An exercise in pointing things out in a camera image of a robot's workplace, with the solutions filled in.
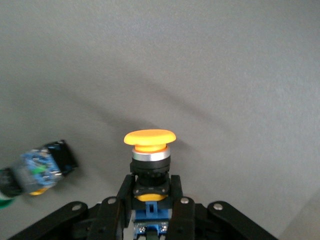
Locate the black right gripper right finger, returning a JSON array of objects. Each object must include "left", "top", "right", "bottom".
[{"left": 166, "top": 174, "right": 197, "bottom": 240}]

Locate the yellow mushroom push button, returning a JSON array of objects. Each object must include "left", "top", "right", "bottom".
[{"left": 123, "top": 128, "right": 177, "bottom": 237}]

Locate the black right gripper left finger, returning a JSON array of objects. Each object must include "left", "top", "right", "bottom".
[{"left": 88, "top": 174, "right": 136, "bottom": 240}]

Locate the green mushroom push button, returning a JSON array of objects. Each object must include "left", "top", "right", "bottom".
[{"left": 0, "top": 139, "right": 79, "bottom": 210}]

